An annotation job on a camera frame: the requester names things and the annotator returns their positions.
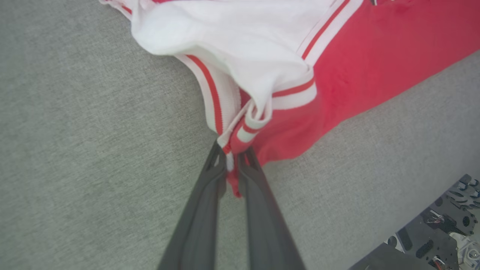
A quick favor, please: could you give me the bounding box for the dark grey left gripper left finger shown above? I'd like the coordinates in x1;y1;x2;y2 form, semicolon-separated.
157;141;227;270

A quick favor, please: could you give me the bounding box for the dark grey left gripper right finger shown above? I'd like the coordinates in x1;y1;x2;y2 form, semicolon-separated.
237;147;306;270

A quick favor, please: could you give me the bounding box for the red and white garment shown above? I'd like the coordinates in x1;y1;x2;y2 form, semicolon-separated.
99;0;480;199

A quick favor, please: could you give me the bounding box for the grey fabric sofa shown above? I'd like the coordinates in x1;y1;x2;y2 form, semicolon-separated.
0;0;480;270

